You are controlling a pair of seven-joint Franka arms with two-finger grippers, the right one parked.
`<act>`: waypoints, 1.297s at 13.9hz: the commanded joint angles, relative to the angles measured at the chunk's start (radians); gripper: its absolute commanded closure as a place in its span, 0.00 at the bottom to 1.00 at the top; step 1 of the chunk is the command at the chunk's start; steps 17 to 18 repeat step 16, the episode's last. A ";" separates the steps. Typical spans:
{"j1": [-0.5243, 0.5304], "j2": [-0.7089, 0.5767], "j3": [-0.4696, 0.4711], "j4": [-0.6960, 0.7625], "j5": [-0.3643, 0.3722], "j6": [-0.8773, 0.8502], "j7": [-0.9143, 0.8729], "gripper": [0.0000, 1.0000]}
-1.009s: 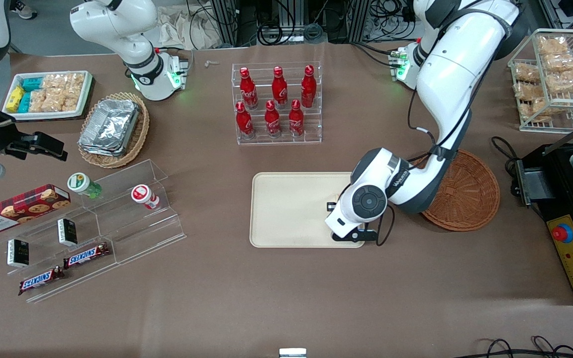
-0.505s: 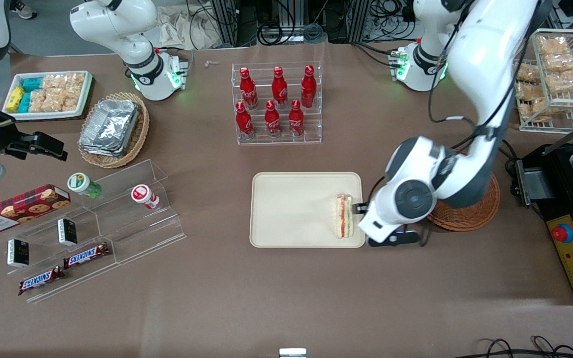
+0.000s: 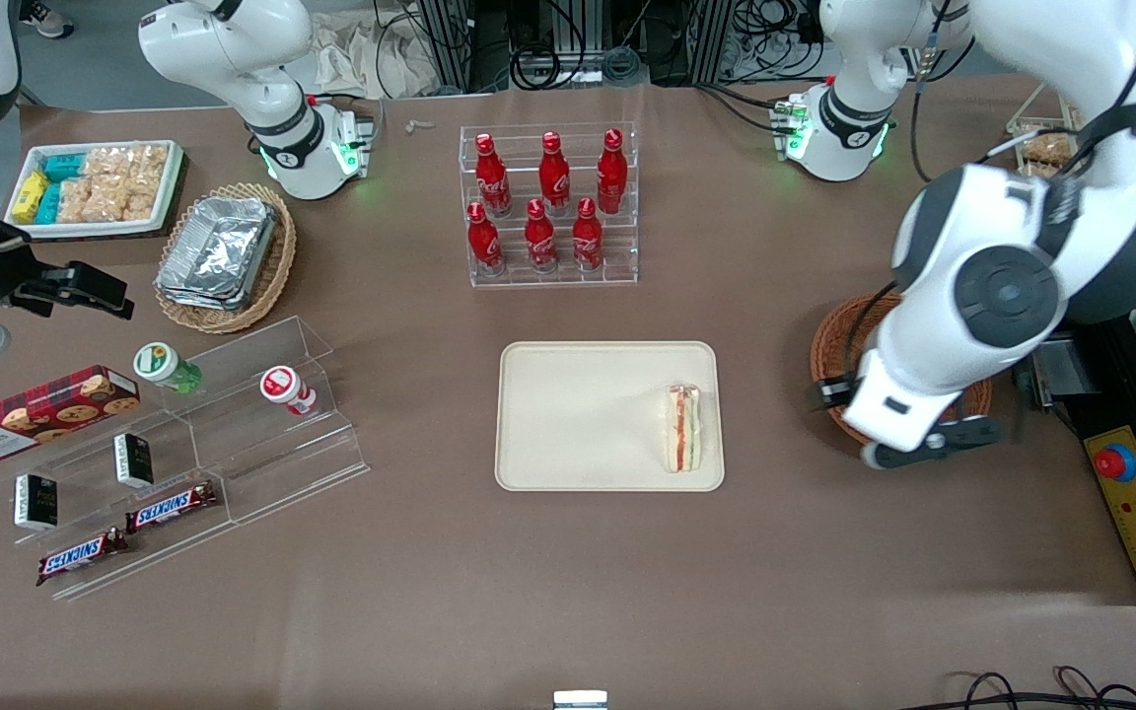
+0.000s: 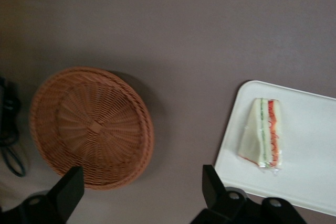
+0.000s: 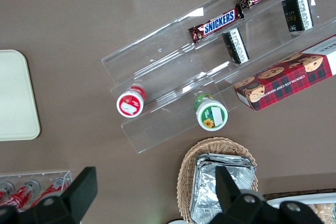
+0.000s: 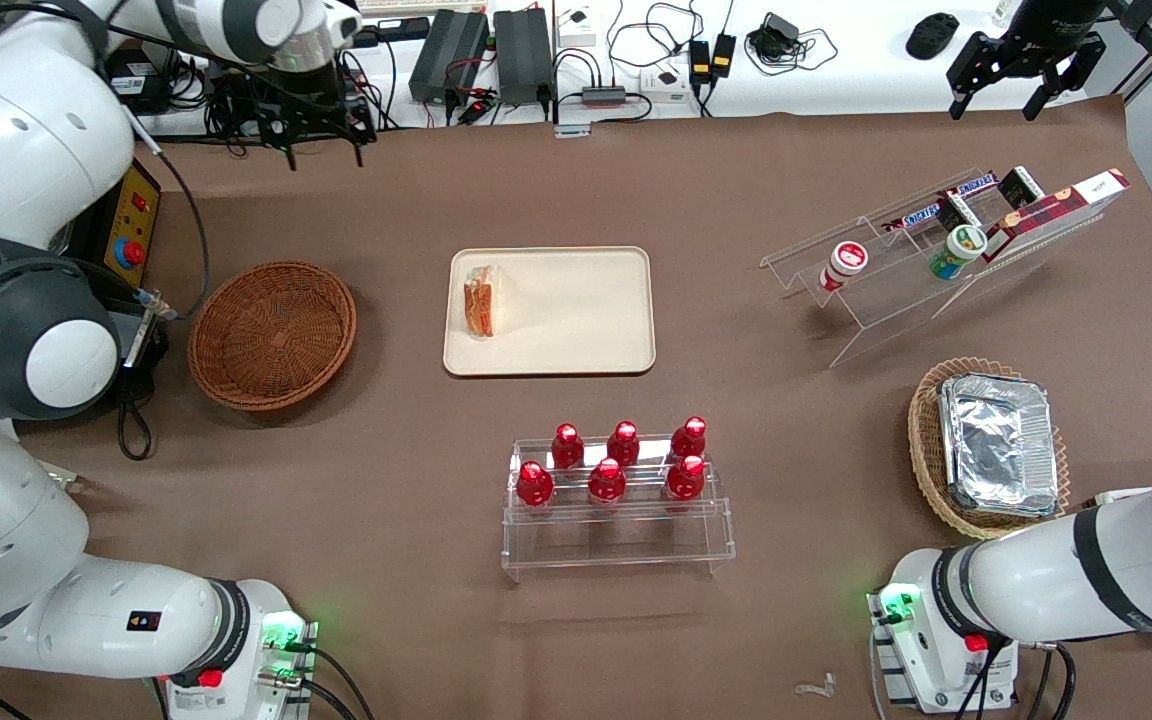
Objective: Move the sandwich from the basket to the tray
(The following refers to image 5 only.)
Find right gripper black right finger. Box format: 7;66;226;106
209;166;266;224

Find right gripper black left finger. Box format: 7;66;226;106
32;166;99;224

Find light oval wicker basket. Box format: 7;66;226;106
176;136;259;224

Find white rectangular snack tray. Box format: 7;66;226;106
267;191;336;224

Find beige plastic tray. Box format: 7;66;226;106
0;49;41;142

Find clear acrylic bottle rack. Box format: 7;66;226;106
0;169;73;210

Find red cola bottle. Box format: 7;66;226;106
0;182;15;201
29;177;72;209
0;179;41;212

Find stacked aluminium foil containers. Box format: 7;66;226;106
190;153;257;223

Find green lid cup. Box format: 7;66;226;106
193;93;229;132

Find clear rice cracker bag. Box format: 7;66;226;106
314;202;336;224

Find red lid cup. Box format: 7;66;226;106
115;85;147;119

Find red tartan cookie box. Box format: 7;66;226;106
233;34;336;112

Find small black white box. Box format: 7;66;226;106
222;27;251;66
281;0;315;34

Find clear acrylic stepped shelf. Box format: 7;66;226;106
100;0;336;155

